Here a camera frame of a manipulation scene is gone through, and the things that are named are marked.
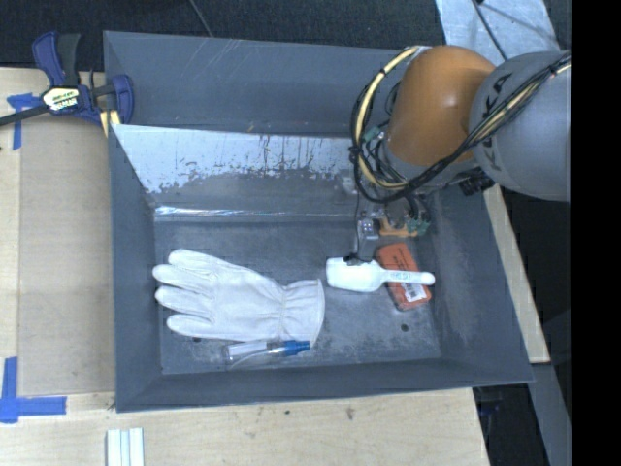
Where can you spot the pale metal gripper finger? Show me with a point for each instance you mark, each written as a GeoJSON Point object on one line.
{"type": "Point", "coordinates": [368, 241]}

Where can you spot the white plastic brush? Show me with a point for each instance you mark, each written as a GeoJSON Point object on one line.
{"type": "Point", "coordinates": [354, 277]}

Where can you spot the orange flat packet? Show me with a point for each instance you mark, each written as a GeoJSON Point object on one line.
{"type": "Point", "coordinates": [410, 296]}

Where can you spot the white leather glove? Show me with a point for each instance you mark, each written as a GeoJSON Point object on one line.
{"type": "Point", "coordinates": [233, 299]}

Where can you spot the clear spray bottle blue cap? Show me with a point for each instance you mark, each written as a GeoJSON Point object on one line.
{"type": "Point", "coordinates": [257, 352]}

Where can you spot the grey metal bin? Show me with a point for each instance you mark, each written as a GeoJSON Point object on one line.
{"type": "Point", "coordinates": [271, 90]}

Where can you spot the black cylinder on white bracket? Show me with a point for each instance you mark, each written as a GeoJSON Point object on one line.
{"type": "Point", "coordinates": [475, 185]}

